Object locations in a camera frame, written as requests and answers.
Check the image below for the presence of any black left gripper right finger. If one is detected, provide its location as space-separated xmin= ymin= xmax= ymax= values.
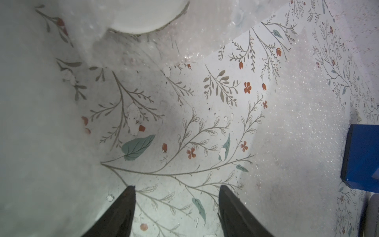
xmin=218 ymin=185 xmax=273 ymax=237

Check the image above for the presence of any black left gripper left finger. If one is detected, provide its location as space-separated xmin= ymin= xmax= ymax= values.
xmin=83 ymin=186 xmax=136 ymax=237

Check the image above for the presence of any clear bubble wrap sheet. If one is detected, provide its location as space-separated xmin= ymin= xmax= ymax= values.
xmin=239 ymin=31 xmax=350 ymax=237

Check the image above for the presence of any frosted clear glass vase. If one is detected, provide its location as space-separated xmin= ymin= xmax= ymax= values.
xmin=1 ymin=1 xmax=110 ymax=237

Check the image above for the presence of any blue tape dispenser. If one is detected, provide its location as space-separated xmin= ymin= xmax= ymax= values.
xmin=341 ymin=124 xmax=379 ymax=193

